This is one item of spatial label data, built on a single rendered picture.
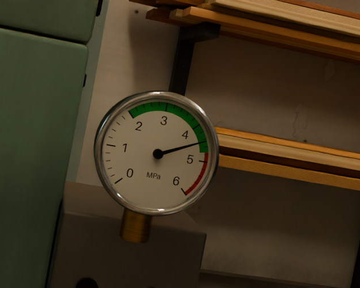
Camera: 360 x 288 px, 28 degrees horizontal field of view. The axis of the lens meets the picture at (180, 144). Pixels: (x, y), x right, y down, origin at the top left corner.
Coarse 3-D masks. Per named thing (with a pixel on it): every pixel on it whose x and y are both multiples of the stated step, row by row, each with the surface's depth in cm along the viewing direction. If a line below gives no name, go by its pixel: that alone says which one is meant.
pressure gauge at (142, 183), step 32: (160, 96) 35; (128, 128) 35; (160, 128) 36; (192, 128) 36; (96, 160) 35; (128, 160) 36; (160, 160) 36; (192, 160) 36; (128, 192) 36; (160, 192) 36; (192, 192) 36; (128, 224) 38
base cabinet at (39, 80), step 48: (0, 48) 40; (48, 48) 40; (0, 96) 40; (48, 96) 41; (0, 144) 40; (48, 144) 41; (0, 192) 41; (48, 192) 41; (0, 240) 41; (48, 240) 41
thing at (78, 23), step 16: (0, 0) 40; (16, 0) 40; (32, 0) 40; (48, 0) 40; (64, 0) 40; (80, 0) 41; (96, 0) 41; (0, 16) 40; (16, 16) 40; (32, 16) 40; (48, 16) 40; (64, 16) 40; (80, 16) 41; (96, 16) 46; (32, 32) 41; (48, 32) 41; (64, 32) 41; (80, 32) 41
